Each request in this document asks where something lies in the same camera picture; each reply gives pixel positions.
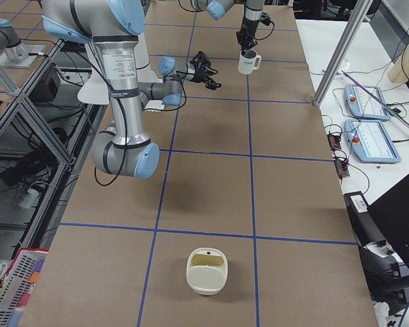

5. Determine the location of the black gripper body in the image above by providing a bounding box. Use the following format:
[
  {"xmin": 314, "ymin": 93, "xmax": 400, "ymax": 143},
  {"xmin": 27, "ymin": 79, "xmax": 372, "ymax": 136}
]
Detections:
[
  {"xmin": 185, "ymin": 50, "xmax": 212, "ymax": 83},
  {"xmin": 236, "ymin": 20, "xmax": 259, "ymax": 48}
]

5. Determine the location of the white mug with handle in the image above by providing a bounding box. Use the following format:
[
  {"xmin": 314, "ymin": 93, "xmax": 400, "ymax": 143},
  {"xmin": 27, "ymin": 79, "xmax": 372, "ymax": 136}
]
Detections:
[{"xmin": 238, "ymin": 49, "xmax": 262, "ymax": 75}]

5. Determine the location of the blue teach pendant far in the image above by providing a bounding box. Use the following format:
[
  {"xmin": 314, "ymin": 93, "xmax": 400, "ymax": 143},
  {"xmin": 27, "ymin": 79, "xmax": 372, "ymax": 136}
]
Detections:
[{"xmin": 344, "ymin": 84, "xmax": 391, "ymax": 121}]

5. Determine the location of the blue teach pendant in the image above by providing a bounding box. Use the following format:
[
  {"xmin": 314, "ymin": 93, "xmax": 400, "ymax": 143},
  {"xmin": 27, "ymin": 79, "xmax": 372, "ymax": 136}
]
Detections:
[
  {"xmin": 344, "ymin": 119, "xmax": 401, "ymax": 164},
  {"xmin": 344, "ymin": 84, "xmax": 391, "ymax": 121}
]

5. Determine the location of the blue teach pendant near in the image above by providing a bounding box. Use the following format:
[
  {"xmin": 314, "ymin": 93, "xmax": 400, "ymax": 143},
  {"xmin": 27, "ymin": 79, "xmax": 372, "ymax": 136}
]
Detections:
[{"xmin": 344, "ymin": 119, "xmax": 401, "ymax": 164}]

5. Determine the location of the cream plastic bin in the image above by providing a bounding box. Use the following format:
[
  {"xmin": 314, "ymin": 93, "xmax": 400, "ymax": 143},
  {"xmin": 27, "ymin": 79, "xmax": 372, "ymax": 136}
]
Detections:
[{"xmin": 185, "ymin": 247, "xmax": 228, "ymax": 296}]

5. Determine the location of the metal rod stand green clip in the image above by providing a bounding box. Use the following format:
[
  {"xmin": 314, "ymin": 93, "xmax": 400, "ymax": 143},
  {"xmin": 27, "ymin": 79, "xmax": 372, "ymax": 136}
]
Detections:
[{"xmin": 338, "ymin": 69, "xmax": 409, "ymax": 129}]

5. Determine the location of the black monitor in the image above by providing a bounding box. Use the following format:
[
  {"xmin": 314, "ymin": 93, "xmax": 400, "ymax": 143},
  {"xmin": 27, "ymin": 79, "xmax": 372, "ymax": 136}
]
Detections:
[{"xmin": 368, "ymin": 173, "xmax": 409, "ymax": 264}]

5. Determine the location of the grey plastic basket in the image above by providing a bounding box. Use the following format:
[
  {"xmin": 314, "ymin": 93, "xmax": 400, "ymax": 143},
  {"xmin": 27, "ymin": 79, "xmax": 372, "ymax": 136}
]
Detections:
[{"xmin": 0, "ymin": 248, "xmax": 48, "ymax": 326}]

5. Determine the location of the aluminium frame post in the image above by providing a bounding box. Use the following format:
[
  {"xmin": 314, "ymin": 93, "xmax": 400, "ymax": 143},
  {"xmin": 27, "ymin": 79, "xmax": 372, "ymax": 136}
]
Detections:
[{"xmin": 312, "ymin": 1, "xmax": 373, "ymax": 107}]

